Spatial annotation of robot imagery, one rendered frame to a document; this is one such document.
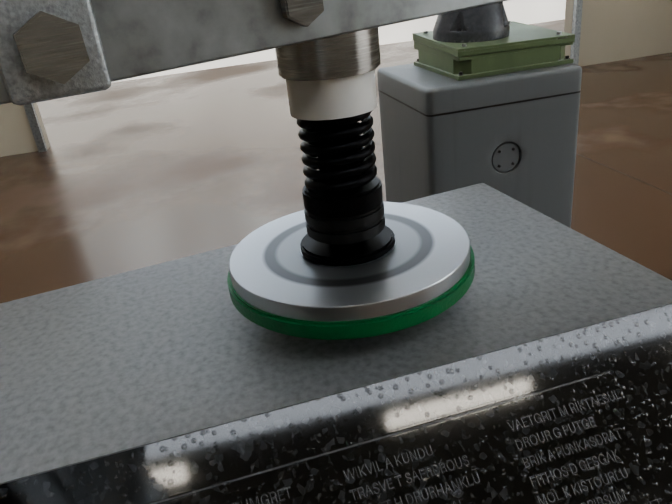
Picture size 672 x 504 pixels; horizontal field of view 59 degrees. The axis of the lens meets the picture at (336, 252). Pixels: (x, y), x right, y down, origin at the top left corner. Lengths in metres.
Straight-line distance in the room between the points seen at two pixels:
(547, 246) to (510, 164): 0.91
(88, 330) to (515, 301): 0.39
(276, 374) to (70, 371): 0.18
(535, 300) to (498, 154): 1.00
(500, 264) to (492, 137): 0.91
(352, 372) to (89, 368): 0.22
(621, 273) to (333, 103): 0.31
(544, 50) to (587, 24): 4.89
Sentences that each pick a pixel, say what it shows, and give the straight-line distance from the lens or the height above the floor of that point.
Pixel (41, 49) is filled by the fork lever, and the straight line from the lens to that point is 0.33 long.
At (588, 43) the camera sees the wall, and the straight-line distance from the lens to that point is 6.51.
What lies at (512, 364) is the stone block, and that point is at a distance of 0.49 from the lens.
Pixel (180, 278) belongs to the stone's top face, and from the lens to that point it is 0.66.
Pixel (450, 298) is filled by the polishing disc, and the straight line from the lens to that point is 0.48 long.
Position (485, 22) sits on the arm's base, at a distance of 1.57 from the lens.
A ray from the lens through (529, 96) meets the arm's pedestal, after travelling 1.53.
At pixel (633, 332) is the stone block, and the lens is 0.55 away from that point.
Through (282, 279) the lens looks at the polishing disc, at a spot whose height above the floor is 0.90.
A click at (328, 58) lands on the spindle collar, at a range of 0.45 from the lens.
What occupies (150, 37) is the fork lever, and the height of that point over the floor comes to 1.10.
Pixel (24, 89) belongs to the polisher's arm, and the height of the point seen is 1.08.
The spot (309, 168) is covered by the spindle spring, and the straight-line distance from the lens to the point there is 0.50.
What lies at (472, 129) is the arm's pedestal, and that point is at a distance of 1.48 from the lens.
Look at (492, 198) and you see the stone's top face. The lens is 0.78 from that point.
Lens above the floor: 1.12
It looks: 25 degrees down
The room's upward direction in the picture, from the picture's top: 7 degrees counter-clockwise
